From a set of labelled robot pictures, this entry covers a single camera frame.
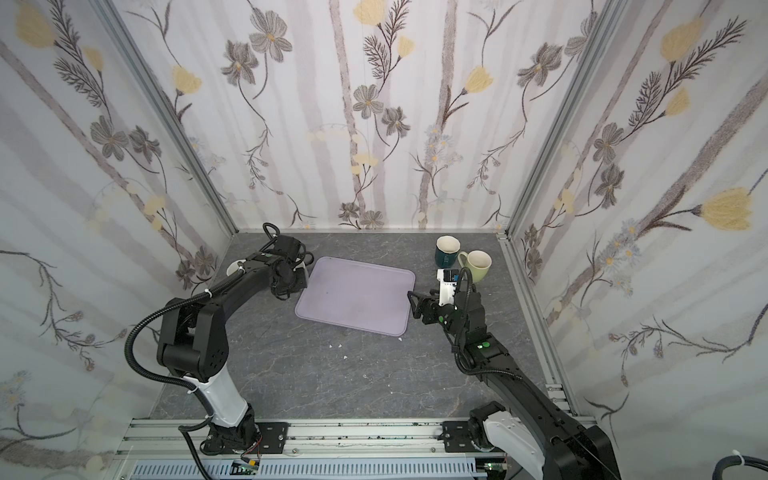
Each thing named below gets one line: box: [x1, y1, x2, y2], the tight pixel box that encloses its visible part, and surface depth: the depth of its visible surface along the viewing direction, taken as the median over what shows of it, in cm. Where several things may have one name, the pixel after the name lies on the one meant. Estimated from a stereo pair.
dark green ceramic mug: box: [434, 235, 461, 269], surface depth 106 cm
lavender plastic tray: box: [294, 256, 416, 337], surface depth 102 cm
